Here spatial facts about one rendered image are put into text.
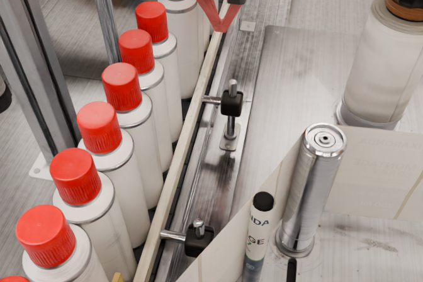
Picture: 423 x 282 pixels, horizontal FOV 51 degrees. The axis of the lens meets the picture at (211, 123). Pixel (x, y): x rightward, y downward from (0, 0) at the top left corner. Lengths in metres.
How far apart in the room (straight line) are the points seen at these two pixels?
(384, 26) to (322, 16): 0.42
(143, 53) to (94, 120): 0.10
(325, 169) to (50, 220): 0.22
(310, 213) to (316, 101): 0.27
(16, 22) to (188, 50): 0.22
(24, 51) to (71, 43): 0.38
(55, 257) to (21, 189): 0.35
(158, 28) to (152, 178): 0.17
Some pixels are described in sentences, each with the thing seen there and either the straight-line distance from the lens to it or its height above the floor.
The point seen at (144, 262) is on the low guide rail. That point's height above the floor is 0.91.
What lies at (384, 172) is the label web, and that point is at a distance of 0.46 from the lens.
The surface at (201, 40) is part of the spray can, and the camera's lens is 0.67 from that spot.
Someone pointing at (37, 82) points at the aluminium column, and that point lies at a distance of 0.55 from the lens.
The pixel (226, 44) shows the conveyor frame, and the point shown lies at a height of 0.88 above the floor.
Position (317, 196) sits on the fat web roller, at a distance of 0.43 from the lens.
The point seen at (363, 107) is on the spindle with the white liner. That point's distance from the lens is 0.61.
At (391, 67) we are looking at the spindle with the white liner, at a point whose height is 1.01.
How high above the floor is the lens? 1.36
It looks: 48 degrees down
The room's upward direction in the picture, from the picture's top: straight up
